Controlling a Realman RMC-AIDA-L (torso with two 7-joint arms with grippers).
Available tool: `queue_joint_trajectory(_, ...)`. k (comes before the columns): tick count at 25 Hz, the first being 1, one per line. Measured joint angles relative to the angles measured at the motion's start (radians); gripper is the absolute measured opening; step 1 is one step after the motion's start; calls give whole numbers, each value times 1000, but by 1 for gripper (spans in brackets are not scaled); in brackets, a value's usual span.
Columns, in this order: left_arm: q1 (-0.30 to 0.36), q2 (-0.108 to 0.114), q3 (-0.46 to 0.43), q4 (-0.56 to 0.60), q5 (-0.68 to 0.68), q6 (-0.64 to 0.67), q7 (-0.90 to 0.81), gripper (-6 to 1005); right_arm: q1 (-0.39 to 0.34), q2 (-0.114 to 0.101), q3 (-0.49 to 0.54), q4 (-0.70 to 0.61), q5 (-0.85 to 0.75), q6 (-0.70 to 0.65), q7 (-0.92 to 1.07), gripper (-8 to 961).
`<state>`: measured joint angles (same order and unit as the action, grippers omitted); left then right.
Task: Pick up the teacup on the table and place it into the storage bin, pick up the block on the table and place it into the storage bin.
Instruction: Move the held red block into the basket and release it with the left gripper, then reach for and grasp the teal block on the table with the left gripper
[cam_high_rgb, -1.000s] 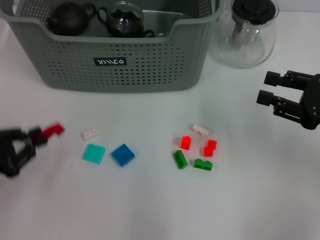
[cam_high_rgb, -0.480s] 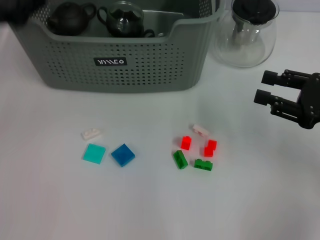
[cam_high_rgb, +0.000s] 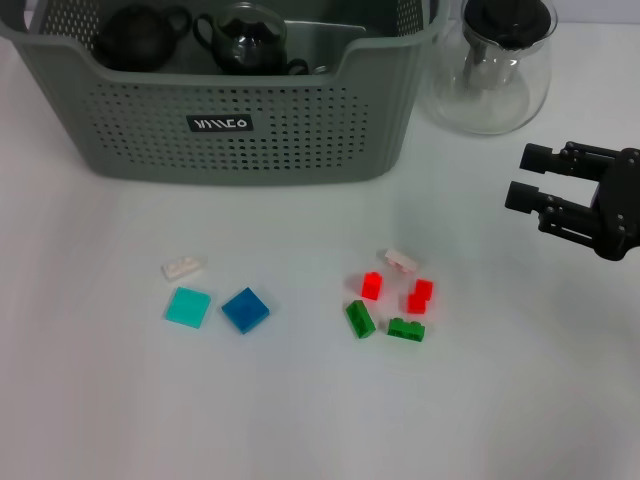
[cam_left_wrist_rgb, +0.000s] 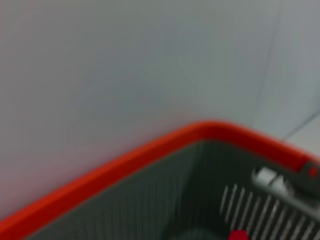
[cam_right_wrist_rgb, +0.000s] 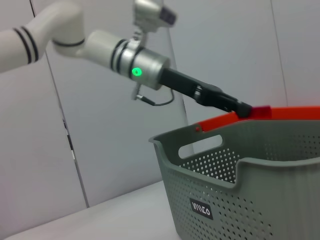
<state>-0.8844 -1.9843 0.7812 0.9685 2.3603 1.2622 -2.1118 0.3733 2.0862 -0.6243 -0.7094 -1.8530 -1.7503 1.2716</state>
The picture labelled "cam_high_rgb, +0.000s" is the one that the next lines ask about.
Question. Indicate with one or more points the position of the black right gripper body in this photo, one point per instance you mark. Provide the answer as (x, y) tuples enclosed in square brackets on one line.
[(620, 210)]

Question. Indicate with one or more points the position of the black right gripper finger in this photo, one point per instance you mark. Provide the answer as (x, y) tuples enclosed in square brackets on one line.
[(565, 217), (575, 159)]

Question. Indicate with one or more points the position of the grey-green perforated storage bin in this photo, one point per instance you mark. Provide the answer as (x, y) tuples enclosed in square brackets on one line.
[(300, 150)]

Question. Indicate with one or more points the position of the glass carafe with black lid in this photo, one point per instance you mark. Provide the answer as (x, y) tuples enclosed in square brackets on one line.
[(490, 100)]

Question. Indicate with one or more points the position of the red stepped brick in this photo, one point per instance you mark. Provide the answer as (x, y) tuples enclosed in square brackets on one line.
[(419, 297)]

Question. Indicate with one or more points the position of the white two-stud brick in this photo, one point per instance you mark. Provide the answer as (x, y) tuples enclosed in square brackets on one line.
[(400, 259), (182, 266)]

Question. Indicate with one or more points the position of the green two-stud brick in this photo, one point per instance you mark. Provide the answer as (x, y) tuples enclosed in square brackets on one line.
[(405, 330)]

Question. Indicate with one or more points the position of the small red single brick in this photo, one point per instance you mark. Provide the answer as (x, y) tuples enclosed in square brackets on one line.
[(371, 286)]

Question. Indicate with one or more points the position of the green sloped brick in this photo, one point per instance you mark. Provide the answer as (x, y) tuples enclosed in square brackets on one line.
[(360, 320)]

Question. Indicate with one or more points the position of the blue flat square tile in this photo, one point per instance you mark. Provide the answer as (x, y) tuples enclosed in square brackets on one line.
[(246, 311)]

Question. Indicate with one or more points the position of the cyan flat square tile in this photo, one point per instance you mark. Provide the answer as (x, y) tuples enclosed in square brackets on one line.
[(187, 307)]

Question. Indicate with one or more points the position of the black clay teapot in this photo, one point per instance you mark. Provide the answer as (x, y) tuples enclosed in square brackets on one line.
[(135, 40)]

